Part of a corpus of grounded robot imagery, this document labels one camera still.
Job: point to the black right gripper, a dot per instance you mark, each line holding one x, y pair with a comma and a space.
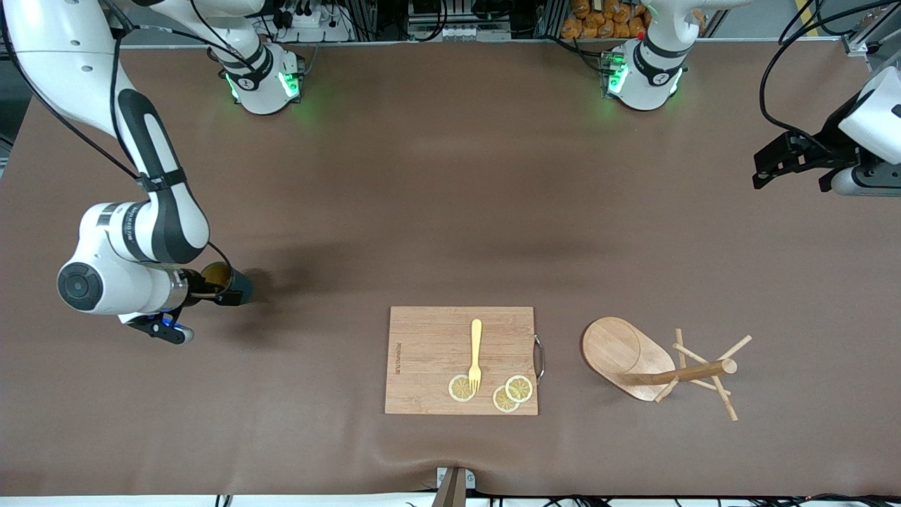
199, 287

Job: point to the silver aluminium frame rail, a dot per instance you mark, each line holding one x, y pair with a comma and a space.
860, 44

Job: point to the yellow plastic fork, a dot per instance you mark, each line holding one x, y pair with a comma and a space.
476, 338

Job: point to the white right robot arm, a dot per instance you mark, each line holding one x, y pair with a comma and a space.
63, 42

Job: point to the white power strip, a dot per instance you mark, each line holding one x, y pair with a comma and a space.
310, 21

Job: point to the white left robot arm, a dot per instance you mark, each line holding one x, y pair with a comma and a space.
654, 63

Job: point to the wooden cutting board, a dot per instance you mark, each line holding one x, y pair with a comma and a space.
429, 352

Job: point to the wooden mug tree rack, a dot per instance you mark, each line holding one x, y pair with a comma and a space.
612, 348

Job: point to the dark green ribbed cup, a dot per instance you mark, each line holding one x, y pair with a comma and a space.
217, 273

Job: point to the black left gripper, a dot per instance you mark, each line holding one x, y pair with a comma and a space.
828, 146

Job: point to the grey electronics box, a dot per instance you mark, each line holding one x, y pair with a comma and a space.
457, 32

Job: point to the brown table mat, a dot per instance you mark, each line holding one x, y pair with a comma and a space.
281, 394

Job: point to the metal table edge bracket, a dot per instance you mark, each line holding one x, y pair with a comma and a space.
454, 489

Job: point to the bag of orange snacks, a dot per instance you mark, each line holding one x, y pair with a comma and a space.
598, 21

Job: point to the lemon slice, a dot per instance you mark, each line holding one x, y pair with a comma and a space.
457, 389
501, 403
521, 387

